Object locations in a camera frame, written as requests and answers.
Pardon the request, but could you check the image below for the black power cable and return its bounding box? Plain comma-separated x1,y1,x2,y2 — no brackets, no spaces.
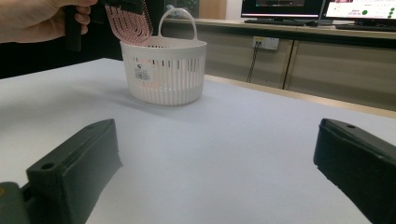
247,41,260,84

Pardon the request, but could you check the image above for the black keyboard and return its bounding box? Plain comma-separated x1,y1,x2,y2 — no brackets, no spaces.
334,23,396,33
243,18,306,27

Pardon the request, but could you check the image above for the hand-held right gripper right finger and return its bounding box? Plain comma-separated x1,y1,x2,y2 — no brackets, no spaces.
313,118,396,224

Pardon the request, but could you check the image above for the pink hairbrush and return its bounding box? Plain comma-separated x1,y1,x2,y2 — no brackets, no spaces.
104,3,154,45

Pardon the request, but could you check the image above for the white plastic basket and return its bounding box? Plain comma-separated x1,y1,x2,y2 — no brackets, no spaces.
120,7,208,107

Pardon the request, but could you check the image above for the wooden cabinet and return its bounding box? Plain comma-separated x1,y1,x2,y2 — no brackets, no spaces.
162,17,396,112

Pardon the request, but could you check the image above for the computer monitor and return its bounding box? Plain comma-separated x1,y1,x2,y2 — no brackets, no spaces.
320,0,396,22
240,0,325,21

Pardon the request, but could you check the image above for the white wall socket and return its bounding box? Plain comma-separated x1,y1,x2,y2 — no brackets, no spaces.
252,35,280,51

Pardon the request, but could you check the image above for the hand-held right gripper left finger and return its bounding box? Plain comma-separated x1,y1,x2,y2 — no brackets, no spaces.
26,118,123,224

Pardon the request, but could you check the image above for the white table cover sheet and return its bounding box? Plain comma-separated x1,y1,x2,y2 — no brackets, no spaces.
0,57,396,224

